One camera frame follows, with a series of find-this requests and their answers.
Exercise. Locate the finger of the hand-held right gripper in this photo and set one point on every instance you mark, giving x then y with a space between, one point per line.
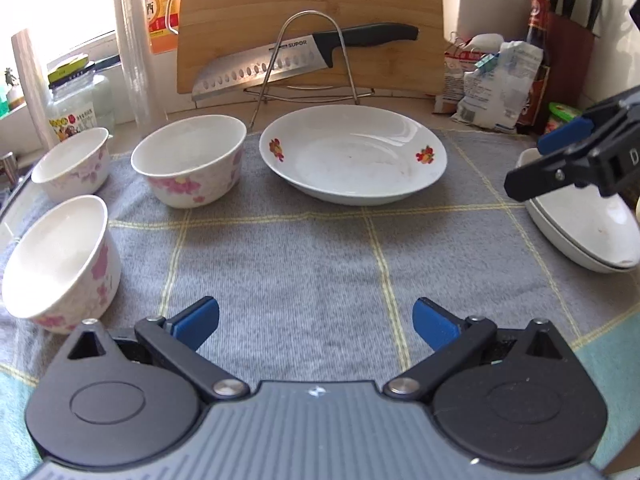
565 135
540 180

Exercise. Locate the teal binder clip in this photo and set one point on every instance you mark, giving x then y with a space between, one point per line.
487 62

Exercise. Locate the large plastic wrap roll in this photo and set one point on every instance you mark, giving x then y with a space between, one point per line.
132 50

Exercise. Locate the dark soy sauce bottle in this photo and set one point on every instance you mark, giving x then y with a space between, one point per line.
537 20

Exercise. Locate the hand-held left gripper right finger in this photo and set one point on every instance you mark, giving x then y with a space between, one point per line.
434 324

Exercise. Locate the white plate fruit print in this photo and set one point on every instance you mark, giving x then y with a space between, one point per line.
350 160
590 225
592 259

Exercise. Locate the white green printed bag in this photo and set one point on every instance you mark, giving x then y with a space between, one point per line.
495 95

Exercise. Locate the steel sink soap dispenser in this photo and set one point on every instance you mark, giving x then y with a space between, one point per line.
7 170

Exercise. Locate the red white printed bag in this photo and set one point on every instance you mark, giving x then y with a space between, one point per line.
452 80

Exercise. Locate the glass jar yellow lid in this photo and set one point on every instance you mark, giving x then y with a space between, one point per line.
80 105

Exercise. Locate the small potted plant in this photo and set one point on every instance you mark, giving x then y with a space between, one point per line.
15 95

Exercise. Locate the dark brown knife block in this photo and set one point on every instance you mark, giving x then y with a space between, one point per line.
570 60

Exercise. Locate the white bowl pink flowers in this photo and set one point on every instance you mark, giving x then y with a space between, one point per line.
75 170
190 185
55 260

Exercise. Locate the grey checked dish towel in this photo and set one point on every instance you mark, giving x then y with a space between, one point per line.
325 260

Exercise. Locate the orange cooking wine bottle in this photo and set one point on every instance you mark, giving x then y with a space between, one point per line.
160 10

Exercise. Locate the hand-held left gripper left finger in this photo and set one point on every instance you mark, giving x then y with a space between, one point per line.
196 322

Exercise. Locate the small plastic wrap roll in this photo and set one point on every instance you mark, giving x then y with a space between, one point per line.
35 90

